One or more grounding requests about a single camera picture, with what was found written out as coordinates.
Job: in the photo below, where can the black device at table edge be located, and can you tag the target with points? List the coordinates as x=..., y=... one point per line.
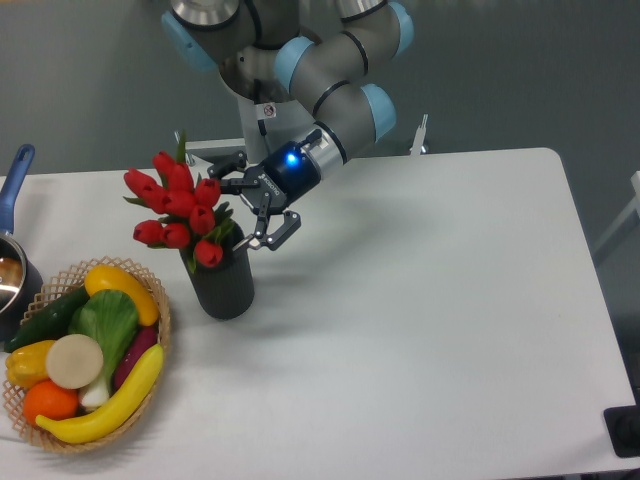
x=623, y=429

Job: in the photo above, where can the woven wicker basket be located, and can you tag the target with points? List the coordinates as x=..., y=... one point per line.
x=60, y=284

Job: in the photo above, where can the dark grey ribbed vase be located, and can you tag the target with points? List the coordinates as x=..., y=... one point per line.
x=227, y=290

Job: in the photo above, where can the white frame at right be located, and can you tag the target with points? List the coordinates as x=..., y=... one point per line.
x=620, y=228

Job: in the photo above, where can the green cucumber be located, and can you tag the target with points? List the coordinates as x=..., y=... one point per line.
x=49, y=323

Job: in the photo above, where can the blue handled saucepan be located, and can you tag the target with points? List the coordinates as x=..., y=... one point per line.
x=20, y=280

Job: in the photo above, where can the red tulip bouquet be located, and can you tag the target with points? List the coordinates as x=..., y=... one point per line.
x=191, y=218

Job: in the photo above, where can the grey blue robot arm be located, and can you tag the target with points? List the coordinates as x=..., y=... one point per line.
x=221, y=27

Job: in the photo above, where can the green bok choy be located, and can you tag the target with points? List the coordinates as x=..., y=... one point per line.
x=111, y=319

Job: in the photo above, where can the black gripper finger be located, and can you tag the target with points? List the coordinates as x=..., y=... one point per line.
x=234, y=174
x=261, y=238

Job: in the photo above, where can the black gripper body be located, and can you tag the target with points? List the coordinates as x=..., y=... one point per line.
x=283, y=177

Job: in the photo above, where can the purple sweet potato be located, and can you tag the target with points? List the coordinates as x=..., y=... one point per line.
x=144, y=339

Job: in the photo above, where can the yellow banana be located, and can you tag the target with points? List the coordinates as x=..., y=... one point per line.
x=117, y=410

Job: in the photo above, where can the beige round disc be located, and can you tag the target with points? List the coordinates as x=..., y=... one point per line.
x=74, y=361

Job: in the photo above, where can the orange fruit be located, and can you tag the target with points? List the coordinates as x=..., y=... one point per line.
x=50, y=400

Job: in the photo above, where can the yellow bell pepper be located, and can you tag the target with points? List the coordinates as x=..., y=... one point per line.
x=26, y=366

